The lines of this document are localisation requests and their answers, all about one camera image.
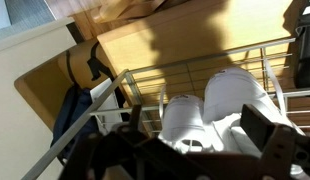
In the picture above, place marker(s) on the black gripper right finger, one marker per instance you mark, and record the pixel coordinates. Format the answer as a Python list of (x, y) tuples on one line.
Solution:
[(281, 145)]

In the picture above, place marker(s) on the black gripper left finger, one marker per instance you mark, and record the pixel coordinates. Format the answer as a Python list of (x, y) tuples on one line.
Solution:
[(95, 153)]

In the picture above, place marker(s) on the white sneaker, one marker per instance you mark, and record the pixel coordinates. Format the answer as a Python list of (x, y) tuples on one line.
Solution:
[(225, 94), (182, 124)]

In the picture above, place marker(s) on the white sneaker on rack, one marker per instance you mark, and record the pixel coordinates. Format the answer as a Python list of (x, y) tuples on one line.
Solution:
[(182, 124)]

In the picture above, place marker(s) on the black striped shoe on table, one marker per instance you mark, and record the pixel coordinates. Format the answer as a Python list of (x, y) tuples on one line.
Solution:
[(302, 77)]

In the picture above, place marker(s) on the grey metal shoe rack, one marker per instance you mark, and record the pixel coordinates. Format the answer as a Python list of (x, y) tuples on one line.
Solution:
[(153, 85)]

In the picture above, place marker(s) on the white box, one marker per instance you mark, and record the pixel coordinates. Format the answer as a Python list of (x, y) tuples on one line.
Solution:
[(106, 121)]

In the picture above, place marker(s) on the dark blue backpack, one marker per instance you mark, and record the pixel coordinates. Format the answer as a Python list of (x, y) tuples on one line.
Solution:
[(75, 103)]

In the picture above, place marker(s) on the wooden chair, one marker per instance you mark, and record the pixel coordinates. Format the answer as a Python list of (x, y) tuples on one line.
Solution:
[(111, 10)]

